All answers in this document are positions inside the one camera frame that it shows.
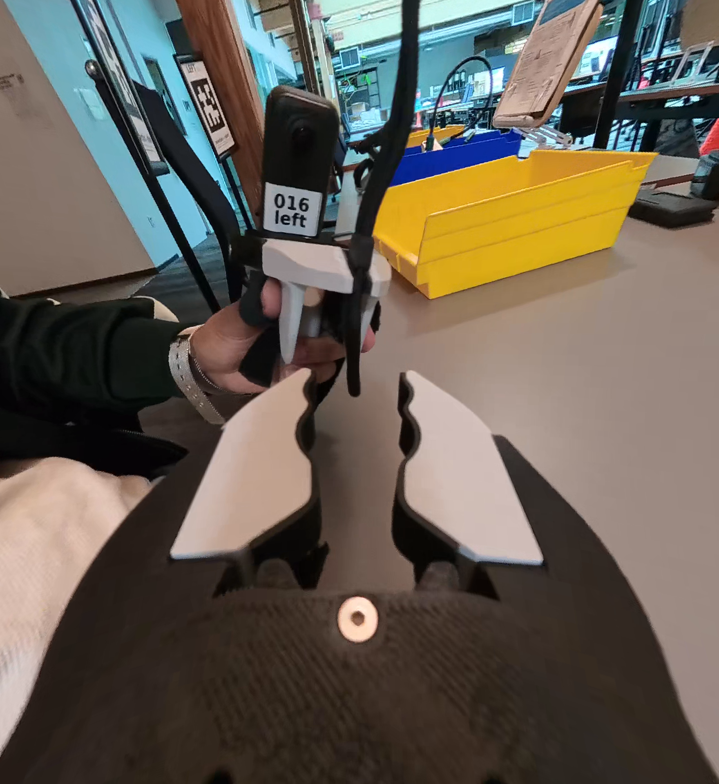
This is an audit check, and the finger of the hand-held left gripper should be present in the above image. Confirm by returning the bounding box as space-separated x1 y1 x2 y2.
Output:
261 240 355 296
367 254 393 299

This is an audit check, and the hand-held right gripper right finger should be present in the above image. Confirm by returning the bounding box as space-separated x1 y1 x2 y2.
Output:
393 370 545 567

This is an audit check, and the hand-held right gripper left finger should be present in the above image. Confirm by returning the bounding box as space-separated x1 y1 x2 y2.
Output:
170 369 324 561

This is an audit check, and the yellow storage bin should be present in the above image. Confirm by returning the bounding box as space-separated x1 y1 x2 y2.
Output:
373 149 659 301

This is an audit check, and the grey desk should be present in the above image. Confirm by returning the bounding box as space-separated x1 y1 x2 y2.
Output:
301 153 719 784

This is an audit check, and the wooden background desk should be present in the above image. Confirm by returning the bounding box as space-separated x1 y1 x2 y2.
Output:
562 73 719 118

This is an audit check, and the person's left hand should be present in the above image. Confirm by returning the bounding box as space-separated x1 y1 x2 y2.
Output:
189 282 377 396

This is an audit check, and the black framed marker sign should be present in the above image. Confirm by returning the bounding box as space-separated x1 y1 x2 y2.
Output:
174 54 239 161

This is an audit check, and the grey wristwatch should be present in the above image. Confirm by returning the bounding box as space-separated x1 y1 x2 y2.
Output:
168 331 228 426

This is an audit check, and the small yellow bin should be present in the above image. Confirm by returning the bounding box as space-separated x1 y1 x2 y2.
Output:
405 124 466 148

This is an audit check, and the blue storage bin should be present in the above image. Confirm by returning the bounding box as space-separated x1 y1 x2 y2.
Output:
390 129 523 187

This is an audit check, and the white panel stand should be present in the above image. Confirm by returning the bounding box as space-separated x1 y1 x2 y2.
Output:
513 125 575 149

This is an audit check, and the large cardboard panel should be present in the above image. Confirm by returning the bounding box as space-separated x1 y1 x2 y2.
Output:
493 0 605 131

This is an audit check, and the black flat case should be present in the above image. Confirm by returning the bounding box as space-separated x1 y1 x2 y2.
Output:
628 190 717 229

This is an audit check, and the black pole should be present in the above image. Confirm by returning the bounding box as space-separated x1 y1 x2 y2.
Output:
592 0 645 151

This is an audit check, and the small cardboard panel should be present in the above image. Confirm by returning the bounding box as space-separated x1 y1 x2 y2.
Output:
669 0 719 87

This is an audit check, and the wooden post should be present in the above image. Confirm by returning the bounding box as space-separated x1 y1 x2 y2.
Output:
176 0 268 215

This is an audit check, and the black floor sign frame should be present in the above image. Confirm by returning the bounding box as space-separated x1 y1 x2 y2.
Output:
71 0 222 313

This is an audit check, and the black looped cable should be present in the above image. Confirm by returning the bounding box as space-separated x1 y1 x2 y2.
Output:
424 55 495 153

